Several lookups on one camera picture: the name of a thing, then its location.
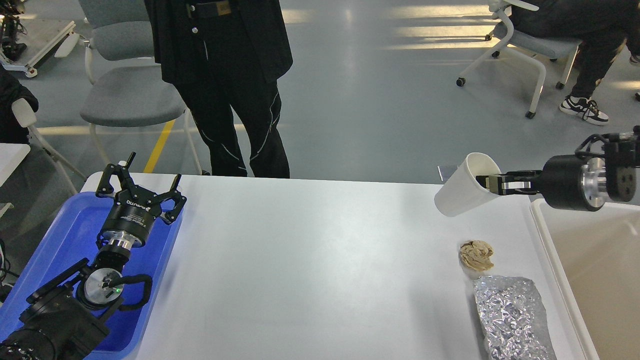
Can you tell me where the white side table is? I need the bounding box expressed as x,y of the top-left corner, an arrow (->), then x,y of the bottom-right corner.
0,142 -> 31,186

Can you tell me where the white equipment cart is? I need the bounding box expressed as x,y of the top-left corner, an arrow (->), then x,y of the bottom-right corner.
1,18 -> 76,78

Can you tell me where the left metal floor plate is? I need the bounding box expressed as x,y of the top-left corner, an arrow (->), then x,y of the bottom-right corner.
437,165 -> 458,183

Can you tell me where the white plastic bin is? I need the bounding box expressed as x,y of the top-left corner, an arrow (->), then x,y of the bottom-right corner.
531,199 -> 640,360

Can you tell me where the grey padded chair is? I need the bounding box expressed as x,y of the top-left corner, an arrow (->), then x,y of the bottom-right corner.
79,0 -> 191,164

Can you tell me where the seated person in black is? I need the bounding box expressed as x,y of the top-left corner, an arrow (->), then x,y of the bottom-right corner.
510,0 -> 640,98

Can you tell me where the crumpled aluminium foil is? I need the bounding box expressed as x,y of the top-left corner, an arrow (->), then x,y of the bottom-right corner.
472,275 -> 557,360

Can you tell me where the white paper cup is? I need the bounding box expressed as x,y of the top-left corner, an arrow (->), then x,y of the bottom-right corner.
434,152 -> 501,217

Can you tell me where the standing person in black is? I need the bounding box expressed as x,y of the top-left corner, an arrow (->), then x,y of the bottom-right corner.
144,0 -> 293,179

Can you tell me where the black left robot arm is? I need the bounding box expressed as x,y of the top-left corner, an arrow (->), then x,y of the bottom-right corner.
1,153 -> 187,360

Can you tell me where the blue plastic tray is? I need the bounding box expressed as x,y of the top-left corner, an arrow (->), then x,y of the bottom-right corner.
0,192 -> 184,360

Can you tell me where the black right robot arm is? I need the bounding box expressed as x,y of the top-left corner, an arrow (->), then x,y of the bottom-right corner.
475,125 -> 640,212

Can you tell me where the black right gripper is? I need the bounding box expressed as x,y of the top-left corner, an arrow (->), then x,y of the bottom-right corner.
476,154 -> 610,212

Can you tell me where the black and white sneaker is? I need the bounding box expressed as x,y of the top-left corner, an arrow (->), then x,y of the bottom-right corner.
558,95 -> 610,126

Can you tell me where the crumpled brown paper ball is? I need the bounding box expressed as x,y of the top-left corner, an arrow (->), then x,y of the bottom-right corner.
459,240 -> 495,272

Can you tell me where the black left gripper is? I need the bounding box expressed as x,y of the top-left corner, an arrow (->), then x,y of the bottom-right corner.
94,153 -> 186,249

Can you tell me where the white chair at left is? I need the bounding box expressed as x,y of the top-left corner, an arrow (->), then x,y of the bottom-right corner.
11,98 -> 87,195

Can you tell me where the white office chair on castors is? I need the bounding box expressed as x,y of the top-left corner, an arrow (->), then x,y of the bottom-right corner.
455,0 -> 581,119

